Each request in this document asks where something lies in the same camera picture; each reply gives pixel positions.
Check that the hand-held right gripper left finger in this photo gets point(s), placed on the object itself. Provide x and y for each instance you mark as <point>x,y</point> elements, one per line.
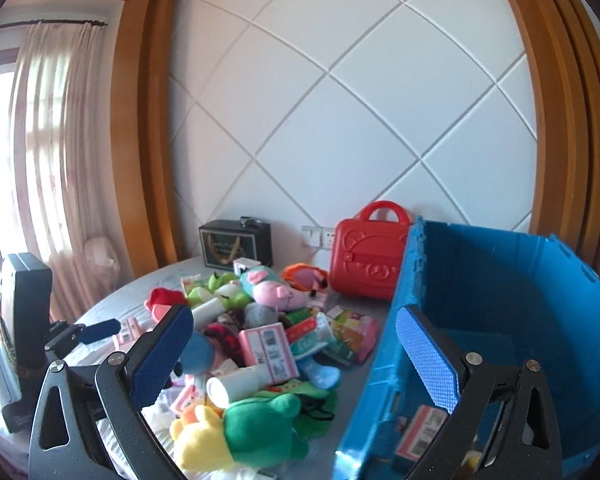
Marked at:
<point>160,350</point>

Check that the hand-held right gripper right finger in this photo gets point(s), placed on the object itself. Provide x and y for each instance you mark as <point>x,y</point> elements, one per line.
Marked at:
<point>430,360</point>

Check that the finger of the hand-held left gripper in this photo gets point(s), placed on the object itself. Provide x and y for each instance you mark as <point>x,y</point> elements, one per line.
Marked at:
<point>102,330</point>

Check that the red white barcode box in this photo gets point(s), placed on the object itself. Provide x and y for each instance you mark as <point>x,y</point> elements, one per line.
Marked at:
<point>420,432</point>

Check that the white capped medicine bottle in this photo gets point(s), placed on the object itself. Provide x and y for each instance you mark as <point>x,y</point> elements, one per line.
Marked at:
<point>240,385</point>

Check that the blue plastic storage crate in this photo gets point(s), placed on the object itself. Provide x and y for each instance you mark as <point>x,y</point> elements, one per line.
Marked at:
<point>505,310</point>

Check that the cloth covered round desktop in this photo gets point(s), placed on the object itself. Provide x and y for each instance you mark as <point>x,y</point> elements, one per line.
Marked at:
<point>350,400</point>

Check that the pink white small box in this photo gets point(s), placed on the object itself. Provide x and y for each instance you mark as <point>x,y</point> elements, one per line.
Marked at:
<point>127,332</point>

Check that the red dress pig plush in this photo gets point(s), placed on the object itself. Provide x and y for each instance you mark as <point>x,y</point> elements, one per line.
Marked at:
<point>165,300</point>

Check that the lint roller refill roll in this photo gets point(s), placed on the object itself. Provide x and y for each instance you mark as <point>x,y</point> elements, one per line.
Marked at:
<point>210,310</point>

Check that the red black plaid cloth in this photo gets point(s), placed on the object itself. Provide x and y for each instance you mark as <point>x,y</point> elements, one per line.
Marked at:
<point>225,342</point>

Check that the colourful printed packet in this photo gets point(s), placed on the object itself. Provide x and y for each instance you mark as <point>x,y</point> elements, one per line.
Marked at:
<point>352,335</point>

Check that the lime green plush toy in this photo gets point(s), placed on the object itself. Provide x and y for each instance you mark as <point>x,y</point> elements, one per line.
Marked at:
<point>230,292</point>

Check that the grey plush toy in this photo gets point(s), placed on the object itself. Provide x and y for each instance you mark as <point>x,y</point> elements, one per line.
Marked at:
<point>261,315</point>

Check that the pink white carton box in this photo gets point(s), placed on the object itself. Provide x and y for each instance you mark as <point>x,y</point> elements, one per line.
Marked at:
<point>270,350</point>

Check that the green yellow plush toy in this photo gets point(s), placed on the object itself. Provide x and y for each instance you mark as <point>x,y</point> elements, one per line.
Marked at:
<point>250,425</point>

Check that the red small suitcase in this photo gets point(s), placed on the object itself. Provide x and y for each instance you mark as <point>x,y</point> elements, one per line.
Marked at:
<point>365,260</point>

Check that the white black small box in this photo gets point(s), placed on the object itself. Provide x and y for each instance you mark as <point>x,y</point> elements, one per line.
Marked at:
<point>246,266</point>

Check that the green printed eye mask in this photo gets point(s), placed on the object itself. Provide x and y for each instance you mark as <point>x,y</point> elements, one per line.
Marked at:
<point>310,392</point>

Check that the green white carton box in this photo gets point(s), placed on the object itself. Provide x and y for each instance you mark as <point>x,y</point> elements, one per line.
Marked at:
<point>307,335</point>

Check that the teal pink pig plush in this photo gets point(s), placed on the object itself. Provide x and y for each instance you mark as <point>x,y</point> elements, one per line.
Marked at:
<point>275,292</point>

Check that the black gift box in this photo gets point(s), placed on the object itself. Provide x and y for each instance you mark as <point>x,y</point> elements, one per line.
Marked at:
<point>235,245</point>

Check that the pale curtain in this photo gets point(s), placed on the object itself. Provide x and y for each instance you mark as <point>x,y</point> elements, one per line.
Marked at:
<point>55,160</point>

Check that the orange pink plush toy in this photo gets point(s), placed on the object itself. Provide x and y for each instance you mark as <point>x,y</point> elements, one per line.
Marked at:
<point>305,277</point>

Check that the black curtain rod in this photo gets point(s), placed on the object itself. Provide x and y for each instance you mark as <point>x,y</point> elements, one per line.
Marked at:
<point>55,21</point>

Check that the white wall socket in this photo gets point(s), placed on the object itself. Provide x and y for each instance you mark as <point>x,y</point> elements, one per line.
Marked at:
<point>329,238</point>

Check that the white wall switch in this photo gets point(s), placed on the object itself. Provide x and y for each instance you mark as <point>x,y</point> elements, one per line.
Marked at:
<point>312,236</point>

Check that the wooden wall frame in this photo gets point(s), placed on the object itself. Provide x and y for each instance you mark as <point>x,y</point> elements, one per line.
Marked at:
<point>147,135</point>
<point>565,110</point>

